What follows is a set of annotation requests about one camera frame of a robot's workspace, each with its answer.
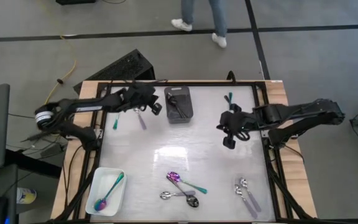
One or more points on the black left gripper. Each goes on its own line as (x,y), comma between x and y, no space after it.
(140,96)

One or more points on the white yellow cup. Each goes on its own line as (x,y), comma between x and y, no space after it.
(26,195)

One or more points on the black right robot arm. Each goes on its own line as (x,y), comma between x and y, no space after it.
(306,113)

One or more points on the black metal table frame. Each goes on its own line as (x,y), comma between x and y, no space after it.
(197,84)

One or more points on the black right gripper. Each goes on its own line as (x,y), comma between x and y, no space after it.
(238,123)

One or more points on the black clamp hook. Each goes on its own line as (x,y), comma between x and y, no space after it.
(231,76)

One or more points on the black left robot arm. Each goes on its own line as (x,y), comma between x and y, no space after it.
(70,105)

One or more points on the white rectangular tray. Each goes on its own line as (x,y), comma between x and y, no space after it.
(104,182)

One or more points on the person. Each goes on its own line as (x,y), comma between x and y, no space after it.
(217,15)

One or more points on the dark grey plastic bin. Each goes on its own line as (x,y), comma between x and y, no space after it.
(187,96)

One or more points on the black flat box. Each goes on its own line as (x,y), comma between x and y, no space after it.
(75,1)

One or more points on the black perforated box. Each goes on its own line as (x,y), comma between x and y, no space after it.
(120,70)

